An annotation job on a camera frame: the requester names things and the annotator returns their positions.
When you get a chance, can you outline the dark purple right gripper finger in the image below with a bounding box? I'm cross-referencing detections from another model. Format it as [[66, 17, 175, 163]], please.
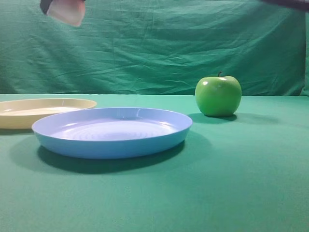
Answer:
[[40, 0, 53, 15]]

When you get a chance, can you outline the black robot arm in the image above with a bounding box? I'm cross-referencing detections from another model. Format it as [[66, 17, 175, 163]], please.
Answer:
[[40, 0, 309, 15]]

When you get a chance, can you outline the yellow plate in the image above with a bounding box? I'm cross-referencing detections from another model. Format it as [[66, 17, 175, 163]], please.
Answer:
[[0, 98, 97, 130]]

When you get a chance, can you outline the blue plate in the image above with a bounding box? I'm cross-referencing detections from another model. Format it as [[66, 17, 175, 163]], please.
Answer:
[[32, 107, 193, 159]]

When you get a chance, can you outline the green backdrop cloth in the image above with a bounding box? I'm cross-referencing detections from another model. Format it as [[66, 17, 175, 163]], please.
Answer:
[[0, 0, 309, 96]]

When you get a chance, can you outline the green apple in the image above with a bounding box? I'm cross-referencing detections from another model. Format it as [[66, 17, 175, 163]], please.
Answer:
[[195, 73, 242, 117]]

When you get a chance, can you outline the green tablecloth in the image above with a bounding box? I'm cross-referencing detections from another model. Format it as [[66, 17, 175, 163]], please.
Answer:
[[0, 95, 309, 232]]

